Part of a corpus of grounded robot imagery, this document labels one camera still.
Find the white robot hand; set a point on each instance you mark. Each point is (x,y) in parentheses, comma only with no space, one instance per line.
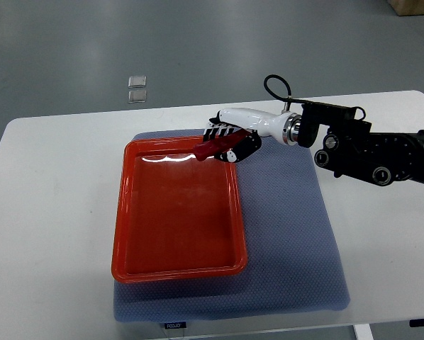
(283,127)

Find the red pepper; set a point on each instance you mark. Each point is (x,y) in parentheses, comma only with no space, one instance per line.
(218,145)

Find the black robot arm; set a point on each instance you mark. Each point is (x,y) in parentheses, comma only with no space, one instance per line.
(349,148)

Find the red plastic tray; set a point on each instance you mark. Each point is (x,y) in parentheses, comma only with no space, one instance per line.
(177,217)

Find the upper metal floor plate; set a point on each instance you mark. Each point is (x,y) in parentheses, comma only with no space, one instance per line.
(137,81)

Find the blue-grey mesh mat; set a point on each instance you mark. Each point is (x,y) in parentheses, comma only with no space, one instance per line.
(293,261)

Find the black mat label tag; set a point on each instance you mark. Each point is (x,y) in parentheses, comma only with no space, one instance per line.
(175,325)

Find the cardboard box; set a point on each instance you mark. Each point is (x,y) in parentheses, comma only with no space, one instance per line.
(407,7)

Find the white table leg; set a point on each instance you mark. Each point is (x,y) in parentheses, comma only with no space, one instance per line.
(363,332)

